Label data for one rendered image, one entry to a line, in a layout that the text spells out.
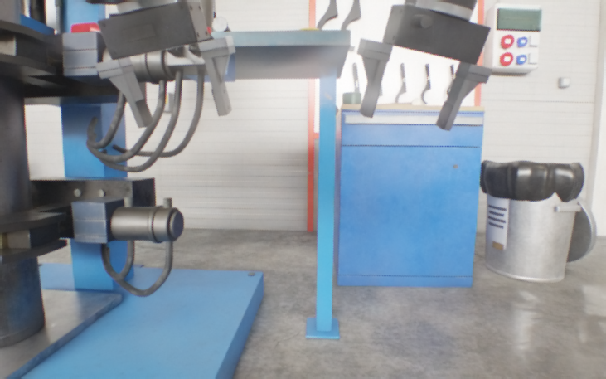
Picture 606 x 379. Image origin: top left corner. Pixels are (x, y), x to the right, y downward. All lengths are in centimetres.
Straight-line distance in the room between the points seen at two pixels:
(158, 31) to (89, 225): 71
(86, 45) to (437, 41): 89
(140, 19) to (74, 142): 108
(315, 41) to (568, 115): 288
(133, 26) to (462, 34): 43
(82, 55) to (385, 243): 145
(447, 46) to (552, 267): 182
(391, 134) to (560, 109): 216
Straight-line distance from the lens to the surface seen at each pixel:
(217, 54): 46
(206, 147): 294
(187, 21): 46
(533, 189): 200
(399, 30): 46
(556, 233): 212
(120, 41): 51
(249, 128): 284
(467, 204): 177
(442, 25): 48
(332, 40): 101
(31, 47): 107
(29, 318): 125
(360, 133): 159
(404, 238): 170
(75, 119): 152
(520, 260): 212
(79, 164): 151
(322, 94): 115
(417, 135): 166
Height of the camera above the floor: 69
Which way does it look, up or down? 7 degrees down
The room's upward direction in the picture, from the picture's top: straight up
